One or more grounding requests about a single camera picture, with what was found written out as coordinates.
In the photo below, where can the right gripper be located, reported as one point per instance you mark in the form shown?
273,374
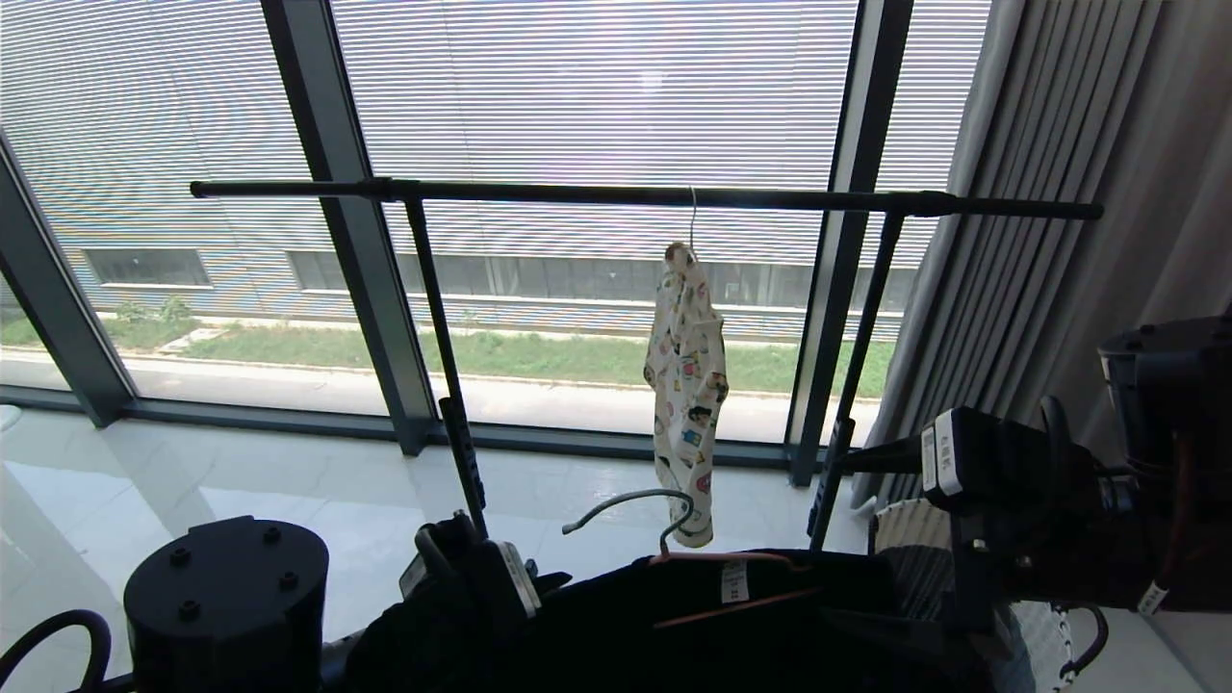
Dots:
1059,568

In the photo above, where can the pink clothes hanger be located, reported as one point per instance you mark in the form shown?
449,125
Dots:
692,221
722,556

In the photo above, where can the cream printed garment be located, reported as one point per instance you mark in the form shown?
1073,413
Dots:
688,385

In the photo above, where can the black garment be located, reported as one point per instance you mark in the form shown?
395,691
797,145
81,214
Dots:
626,654

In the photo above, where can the white laundry basket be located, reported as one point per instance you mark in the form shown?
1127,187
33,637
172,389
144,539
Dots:
900,525

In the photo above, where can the black clothes rack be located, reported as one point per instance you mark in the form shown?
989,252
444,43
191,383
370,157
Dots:
577,193

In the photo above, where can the beige curtain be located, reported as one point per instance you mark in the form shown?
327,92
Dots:
1059,241

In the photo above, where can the window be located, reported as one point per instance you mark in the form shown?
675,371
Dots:
337,144

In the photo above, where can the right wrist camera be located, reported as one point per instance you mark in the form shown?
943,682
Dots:
1001,462

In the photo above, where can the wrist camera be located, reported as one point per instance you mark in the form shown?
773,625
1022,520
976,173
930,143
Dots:
481,577
1001,462

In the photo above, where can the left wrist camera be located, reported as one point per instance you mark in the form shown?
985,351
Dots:
481,577

